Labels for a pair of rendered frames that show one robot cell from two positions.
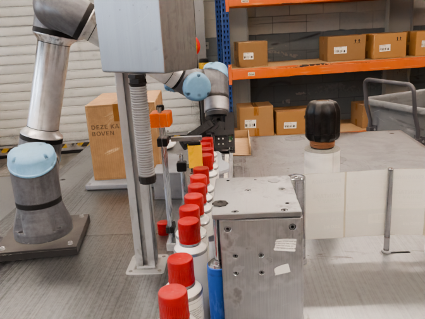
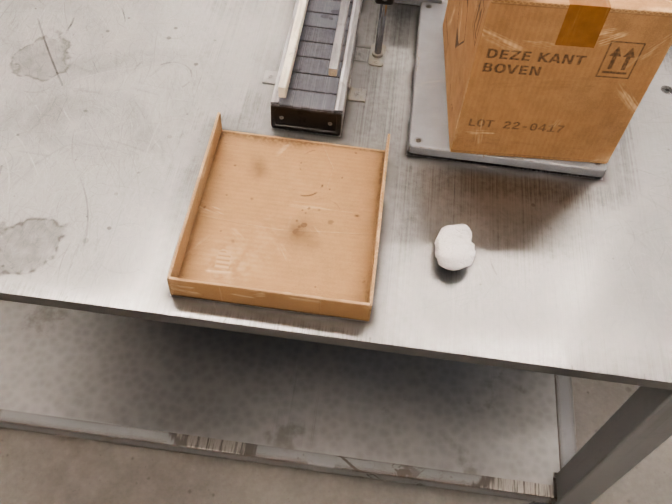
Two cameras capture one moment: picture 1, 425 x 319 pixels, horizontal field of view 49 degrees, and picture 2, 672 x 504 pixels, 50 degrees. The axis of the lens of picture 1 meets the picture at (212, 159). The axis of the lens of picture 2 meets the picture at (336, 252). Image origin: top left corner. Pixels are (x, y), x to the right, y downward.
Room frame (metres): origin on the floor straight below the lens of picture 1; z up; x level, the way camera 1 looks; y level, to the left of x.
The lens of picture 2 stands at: (2.63, 0.02, 1.64)
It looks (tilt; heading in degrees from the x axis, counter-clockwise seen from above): 55 degrees down; 179
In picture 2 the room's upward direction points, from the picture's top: 6 degrees clockwise
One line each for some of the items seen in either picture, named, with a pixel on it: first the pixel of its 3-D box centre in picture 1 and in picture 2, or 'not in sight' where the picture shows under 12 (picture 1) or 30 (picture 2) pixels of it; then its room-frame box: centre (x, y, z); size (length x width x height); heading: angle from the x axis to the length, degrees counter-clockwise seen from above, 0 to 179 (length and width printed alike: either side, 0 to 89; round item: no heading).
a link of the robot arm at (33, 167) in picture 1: (34, 171); not in sight; (1.15, 0.46, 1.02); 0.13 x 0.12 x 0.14; 15
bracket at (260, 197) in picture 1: (253, 195); not in sight; (0.59, -0.05, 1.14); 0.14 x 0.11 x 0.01; 177
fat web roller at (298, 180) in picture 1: (296, 219); not in sight; (0.87, -0.16, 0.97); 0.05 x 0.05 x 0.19
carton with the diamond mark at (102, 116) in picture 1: (129, 132); (543, 20); (1.73, 0.31, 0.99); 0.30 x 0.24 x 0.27; 1
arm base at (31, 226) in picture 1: (41, 214); not in sight; (1.15, 0.46, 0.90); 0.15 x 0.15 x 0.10
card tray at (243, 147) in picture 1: (220, 142); (287, 209); (2.01, -0.04, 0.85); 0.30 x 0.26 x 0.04; 177
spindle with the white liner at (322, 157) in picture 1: (322, 161); not in sight; (1.07, -0.27, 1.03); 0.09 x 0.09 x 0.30
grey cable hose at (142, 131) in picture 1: (142, 130); not in sight; (0.86, 0.13, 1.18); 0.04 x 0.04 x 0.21
